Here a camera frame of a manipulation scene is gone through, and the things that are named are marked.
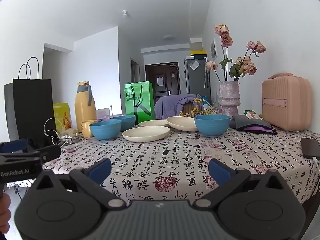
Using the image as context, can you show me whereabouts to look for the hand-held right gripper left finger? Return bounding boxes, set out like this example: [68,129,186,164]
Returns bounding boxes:
[32,158,126,209]

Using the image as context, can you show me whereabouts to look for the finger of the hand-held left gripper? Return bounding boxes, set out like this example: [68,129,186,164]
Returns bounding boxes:
[26,144,62,164]
[0,138,40,154]

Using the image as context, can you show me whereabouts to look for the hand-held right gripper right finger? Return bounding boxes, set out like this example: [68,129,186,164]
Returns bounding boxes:
[195,158,288,208]

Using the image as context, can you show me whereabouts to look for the blue bowl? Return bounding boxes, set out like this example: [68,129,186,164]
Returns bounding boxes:
[89,120,122,141]
[109,115,136,132]
[194,115,231,137]

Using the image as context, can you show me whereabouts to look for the cream plate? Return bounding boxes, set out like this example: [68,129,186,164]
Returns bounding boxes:
[138,119,170,127]
[166,116,198,132]
[122,126,170,142]

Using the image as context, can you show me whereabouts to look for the person's left hand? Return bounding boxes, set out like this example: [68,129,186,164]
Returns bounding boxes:
[0,194,12,233]

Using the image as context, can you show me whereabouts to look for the yellow snack box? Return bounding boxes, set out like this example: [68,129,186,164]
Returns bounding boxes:
[53,102,73,133]

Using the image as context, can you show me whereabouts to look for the yellow cup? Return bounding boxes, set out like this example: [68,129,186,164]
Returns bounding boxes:
[81,120,98,138]

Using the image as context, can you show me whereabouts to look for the black paper bag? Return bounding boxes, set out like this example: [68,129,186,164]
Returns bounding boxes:
[4,57,57,143]

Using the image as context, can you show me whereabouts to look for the purple tissue pack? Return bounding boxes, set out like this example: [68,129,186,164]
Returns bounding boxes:
[98,114,118,122]

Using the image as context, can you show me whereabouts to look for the grey cloth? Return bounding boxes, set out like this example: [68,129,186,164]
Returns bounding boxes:
[229,114,273,130]

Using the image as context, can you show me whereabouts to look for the yellow thermos jug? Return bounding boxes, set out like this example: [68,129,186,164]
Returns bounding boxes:
[74,81,97,133]

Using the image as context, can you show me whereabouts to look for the purple cloth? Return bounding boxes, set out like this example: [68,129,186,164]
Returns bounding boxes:
[241,125,277,136]

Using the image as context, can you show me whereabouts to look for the yellow flower branch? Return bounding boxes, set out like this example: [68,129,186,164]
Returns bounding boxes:
[179,96,222,117]

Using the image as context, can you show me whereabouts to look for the green white packet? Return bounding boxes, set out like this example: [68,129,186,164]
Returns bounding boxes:
[244,110,263,119]

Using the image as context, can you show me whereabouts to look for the wooden chair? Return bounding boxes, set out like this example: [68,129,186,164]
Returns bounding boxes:
[182,102,198,117]

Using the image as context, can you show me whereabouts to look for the pink textured vase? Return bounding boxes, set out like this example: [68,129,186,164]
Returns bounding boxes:
[219,81,241,119]

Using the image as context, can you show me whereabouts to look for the green paper bag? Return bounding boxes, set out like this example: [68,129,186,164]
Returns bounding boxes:
[124,81,155,125]

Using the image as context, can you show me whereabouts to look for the chair with purple cover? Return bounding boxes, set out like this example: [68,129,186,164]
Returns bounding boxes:
[154,94,200,120]

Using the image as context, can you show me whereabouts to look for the grey refrigerator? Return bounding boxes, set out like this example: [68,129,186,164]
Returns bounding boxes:
[184,58,212,97]

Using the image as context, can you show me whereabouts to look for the black phone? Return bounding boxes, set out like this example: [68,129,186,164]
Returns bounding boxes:
[300,137,320,159]

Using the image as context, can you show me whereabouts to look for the pink hard case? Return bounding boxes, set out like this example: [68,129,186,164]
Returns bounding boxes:
[262,73,312,132]

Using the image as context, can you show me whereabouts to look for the white umbrella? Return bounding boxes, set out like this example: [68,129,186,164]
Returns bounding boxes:
[204,57,209,88]

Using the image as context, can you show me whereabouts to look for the dark brown door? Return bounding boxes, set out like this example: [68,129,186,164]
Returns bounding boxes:
[145,63,181,98]

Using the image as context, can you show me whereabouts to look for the dried pink roses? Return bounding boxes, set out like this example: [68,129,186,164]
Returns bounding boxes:
[205,24,267,82]

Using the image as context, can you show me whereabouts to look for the white box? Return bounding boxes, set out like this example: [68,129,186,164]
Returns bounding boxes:
[190,37,202,51]

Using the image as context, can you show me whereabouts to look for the white cable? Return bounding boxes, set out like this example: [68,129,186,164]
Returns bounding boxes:
[44,117,80,150]

